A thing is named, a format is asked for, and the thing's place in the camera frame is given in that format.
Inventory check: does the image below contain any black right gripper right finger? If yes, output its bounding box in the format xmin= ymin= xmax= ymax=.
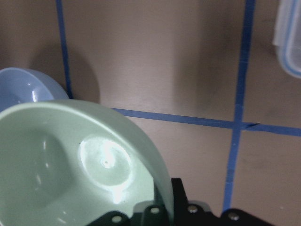
xmin=171 ymin=178 xmax=188 ymax=226

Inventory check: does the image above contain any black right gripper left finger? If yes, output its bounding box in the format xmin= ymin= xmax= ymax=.
xmin=154 ymin=184 xmax=171 ymax=226

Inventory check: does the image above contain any green bowl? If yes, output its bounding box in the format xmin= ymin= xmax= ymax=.
xmin=0 ymin=100 xmax=174 ymax=226

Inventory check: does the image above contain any blue bowl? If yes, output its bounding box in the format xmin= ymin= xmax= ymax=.
xmin=0 ymin=67 xmax=69 ymax=111

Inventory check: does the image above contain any clear plastic food container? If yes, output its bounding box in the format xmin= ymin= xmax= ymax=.
xmin=272 ymin=0 xmax=301 ymax=79

